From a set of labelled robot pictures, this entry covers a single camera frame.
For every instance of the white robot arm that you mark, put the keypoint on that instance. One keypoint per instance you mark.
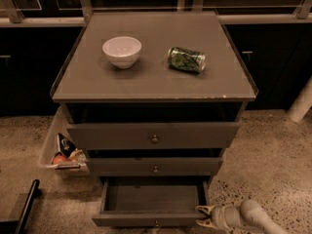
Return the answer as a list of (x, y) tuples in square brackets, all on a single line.
[(248, 216)]

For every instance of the metal window frame rail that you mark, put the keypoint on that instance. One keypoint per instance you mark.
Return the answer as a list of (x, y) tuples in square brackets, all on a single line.
[(77, 12)]

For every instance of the black snack bag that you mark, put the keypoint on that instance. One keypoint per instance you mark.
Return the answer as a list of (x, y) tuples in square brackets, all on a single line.
[(65, 146)]

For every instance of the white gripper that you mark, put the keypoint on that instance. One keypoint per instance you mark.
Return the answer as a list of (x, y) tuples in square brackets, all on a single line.
[(219, 216)]

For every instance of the white ceramic bowl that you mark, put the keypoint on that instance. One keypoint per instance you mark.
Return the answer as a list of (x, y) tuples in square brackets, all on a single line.
[(122, 51)]

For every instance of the grey middle drawer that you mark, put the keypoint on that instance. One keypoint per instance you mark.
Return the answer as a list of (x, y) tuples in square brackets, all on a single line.
[(154, 166)]

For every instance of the grey drawer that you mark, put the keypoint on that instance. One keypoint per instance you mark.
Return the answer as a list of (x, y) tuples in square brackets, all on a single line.
[(154, 166), (153, 135), (152, 201)]

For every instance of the grey bottom drawer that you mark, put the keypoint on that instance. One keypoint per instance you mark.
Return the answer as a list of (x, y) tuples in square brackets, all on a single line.
[(152, 201)]

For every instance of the green soda can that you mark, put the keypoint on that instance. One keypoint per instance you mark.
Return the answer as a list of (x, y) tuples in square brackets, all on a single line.
[(186, 60)]

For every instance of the black bar object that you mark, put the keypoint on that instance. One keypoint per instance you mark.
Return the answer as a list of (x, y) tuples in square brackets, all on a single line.
[(16, 226)]

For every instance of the grey drawer cabinet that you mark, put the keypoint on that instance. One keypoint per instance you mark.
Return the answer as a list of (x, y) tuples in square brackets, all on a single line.
[(91, 90)]

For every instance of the grey top drawer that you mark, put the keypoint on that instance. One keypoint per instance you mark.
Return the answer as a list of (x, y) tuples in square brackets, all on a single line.
[(153, 135)]

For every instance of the clear plastic storage bin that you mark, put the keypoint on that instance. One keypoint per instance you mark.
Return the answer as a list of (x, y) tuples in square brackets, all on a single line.
[(50, 148)]

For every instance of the red round fruit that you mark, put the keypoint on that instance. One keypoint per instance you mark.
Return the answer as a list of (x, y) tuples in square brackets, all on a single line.
[(59, 158)]

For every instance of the white table leg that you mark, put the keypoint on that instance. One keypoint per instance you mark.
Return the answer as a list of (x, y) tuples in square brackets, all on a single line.
[(302, 103)]

